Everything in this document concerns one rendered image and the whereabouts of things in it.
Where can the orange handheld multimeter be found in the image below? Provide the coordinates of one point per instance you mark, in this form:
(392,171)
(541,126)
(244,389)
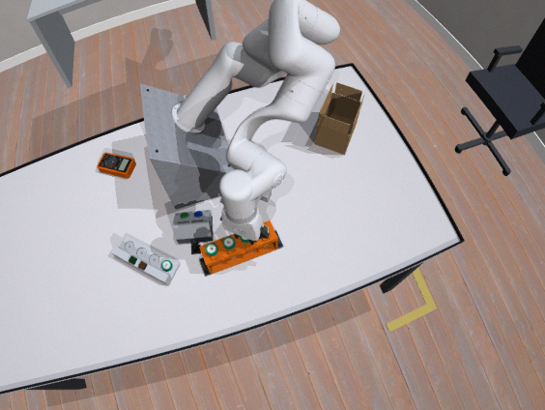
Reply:
(116,165)

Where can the brown cardboard box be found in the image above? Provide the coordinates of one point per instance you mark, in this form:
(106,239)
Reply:
(334,131)

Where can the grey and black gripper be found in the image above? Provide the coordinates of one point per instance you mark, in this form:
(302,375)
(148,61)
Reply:
(252,230)

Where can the dark grey angle bracket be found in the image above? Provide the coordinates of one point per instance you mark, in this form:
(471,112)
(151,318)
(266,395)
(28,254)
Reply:
(203,265)

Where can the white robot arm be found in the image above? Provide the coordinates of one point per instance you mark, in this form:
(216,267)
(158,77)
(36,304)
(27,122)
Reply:
(292,51)

